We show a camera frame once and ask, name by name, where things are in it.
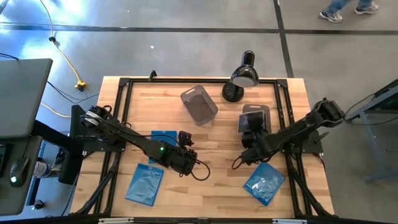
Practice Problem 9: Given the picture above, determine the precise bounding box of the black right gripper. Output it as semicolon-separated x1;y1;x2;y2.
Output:
241;114;269;150

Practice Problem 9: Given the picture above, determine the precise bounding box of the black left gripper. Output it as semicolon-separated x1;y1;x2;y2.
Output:
169;130;198;178

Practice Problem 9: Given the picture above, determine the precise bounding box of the clear CD jewel case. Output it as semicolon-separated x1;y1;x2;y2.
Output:
237;110;266;134

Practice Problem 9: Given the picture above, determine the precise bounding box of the blue Blu-ray case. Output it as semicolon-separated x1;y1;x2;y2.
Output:
124;162;165;207
148;129;178;165
243;162;286;207

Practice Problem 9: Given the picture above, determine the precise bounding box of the black desk lamp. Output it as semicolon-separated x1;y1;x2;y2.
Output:
221;50;261;103

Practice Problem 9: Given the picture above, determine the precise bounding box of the white label strip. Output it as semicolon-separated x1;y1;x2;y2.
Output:
272;218;308;224
98;217;135;224

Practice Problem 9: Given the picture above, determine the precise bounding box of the black desk support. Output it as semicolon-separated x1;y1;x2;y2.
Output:
30;119;85;185

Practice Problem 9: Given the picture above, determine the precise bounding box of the grey metal table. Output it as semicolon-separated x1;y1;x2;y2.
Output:
343;78;398;184

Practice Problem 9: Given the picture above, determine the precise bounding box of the person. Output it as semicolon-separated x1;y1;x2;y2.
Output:
319;0;379;24

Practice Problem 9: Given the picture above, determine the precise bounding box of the white plastic bottle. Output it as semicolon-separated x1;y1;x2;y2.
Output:
32;161;53;179

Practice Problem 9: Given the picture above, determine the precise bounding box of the black computer mouse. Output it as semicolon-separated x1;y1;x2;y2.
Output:
9;157;31;188

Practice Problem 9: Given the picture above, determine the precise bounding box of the grey desk with mouse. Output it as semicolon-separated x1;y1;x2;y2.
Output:
0;135;44;216

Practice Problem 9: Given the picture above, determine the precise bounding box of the grey desk top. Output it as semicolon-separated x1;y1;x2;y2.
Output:
0;58;53;139

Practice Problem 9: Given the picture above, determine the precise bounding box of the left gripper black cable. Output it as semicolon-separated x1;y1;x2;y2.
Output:
188;157;211;182

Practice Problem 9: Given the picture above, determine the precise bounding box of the black aluminium table frame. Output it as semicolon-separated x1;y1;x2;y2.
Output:
73;77;334;218

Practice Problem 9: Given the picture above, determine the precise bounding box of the yellow extension cable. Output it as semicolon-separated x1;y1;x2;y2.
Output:
39;0;88;91

